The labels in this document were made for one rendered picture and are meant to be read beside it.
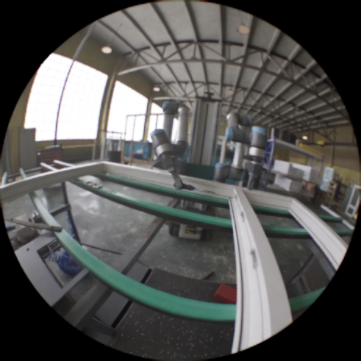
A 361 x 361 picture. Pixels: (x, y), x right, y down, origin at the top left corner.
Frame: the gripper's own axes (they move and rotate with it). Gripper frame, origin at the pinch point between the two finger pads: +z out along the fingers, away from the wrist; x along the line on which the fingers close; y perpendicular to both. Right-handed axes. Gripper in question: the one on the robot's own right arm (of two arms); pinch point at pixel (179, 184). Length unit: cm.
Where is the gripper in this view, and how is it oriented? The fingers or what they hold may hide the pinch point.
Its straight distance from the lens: 61.8
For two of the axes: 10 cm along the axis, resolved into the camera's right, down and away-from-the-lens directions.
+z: 4.0, 8.9, -2.2
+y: 8.9, -4.3, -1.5
